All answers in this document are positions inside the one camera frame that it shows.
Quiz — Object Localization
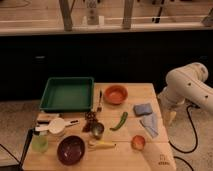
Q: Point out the light blue cloth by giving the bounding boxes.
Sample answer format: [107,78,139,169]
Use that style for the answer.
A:
[140,113,158,138]

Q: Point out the green plastic tray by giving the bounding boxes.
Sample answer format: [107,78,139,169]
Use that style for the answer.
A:
[40,77,94,113]

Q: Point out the blue sponge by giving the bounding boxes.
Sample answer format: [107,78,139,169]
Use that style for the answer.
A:
[133,103,153,116]

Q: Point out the small metal cup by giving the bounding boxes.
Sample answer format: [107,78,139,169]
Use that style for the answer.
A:
[91,123,104,139]

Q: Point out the yellow banana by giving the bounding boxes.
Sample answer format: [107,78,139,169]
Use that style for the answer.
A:
[88,140,116,149]

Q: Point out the dark purple bowl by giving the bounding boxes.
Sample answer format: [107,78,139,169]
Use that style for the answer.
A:
[57,135,85,166]

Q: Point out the black power cable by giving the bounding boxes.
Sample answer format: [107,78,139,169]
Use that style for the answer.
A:
[168,104,200,171]

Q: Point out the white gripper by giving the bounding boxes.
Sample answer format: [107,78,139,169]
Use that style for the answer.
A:
[160,101,177,126]

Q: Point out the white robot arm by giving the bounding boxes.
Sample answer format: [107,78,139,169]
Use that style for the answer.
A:
[157,62,213,126]

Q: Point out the green chili pepper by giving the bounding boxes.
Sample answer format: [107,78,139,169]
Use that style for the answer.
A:
[109,112,128,131]

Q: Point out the red orange bowl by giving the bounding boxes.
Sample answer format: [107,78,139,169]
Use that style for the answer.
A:
[104,85,128,105]

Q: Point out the green transparent cup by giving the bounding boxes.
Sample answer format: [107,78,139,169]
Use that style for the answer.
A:
[31,133,48,153]

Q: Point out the brown grape bunch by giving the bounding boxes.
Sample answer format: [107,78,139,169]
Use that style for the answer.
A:
[82,111,98,132]

